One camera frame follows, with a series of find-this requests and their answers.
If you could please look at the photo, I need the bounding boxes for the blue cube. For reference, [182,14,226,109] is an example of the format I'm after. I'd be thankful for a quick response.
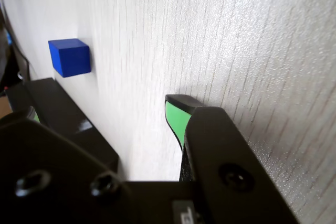
[48,38,92,78]

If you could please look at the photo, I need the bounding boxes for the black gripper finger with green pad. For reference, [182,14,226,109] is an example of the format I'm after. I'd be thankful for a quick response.
[164,94,300,224]
[0,106,148,224]

